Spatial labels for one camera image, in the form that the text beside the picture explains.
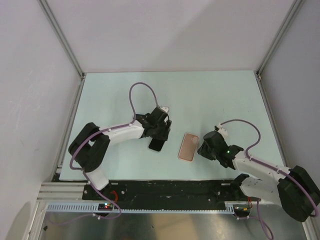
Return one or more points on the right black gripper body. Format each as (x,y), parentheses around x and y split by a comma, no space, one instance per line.
(210,153)

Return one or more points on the right aluminium frame post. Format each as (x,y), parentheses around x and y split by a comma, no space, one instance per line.
(283,29)

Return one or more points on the white slotted cable duct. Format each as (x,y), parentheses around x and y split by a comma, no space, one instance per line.
(100,207)

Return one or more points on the aluminium frame post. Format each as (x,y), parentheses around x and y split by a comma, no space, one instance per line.
(283,29)
(49,14)

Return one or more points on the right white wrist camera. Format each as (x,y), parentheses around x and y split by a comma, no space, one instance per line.
(220,129)

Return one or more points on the black white-edged smartphone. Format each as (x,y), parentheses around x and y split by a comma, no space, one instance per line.
(156,145)

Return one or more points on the left aluminium frame post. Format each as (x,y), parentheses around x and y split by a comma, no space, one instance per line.
(49,14)

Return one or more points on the pink phone case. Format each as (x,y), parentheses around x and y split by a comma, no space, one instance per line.
(188,147)

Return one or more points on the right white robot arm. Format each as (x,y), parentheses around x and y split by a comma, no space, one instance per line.
(291,188)

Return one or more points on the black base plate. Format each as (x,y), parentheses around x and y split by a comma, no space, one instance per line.
(173,194)

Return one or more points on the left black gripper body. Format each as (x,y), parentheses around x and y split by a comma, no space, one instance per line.
(161,131)

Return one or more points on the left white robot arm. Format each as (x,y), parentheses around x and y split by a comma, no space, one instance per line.
(89,147)

